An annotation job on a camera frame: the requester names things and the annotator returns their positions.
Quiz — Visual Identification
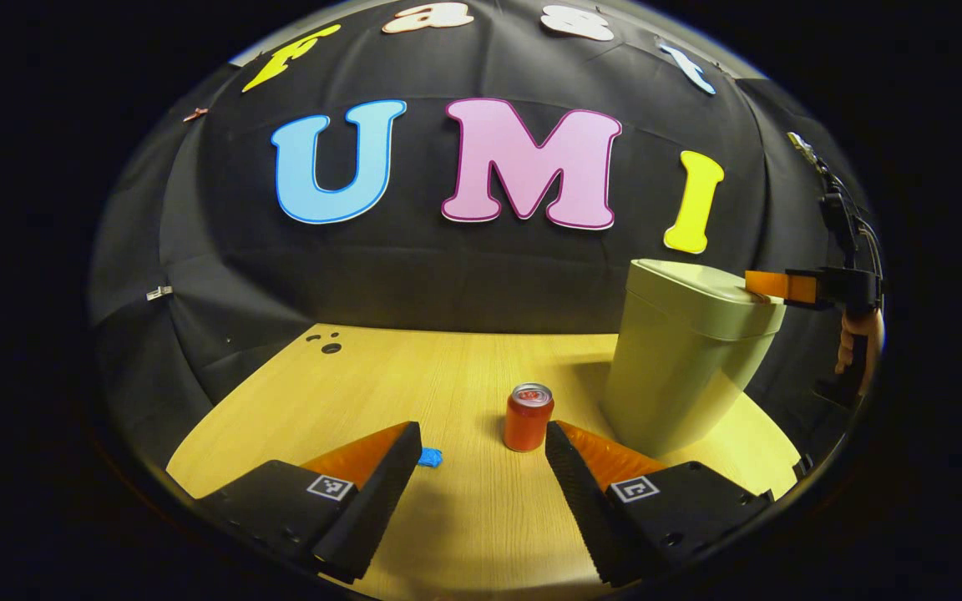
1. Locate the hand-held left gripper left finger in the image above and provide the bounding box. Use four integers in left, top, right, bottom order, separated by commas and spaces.
193, 422, 423, 585

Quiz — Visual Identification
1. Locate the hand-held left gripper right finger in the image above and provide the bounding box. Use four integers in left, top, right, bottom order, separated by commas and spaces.
544, 421, 774, 587

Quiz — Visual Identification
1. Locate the red pop can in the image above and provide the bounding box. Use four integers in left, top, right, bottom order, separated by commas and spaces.
504, 382, 555, 453

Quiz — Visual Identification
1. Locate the green desktop garbage bin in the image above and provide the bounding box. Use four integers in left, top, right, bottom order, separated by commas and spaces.
600, 258, 787, 458

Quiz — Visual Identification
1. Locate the wooden desktop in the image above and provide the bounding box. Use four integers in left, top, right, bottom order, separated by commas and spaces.
165, 324, 803, 601

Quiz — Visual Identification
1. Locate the black backdrop cloth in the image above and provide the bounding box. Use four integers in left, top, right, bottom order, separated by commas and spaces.
89, 0, 878, 468

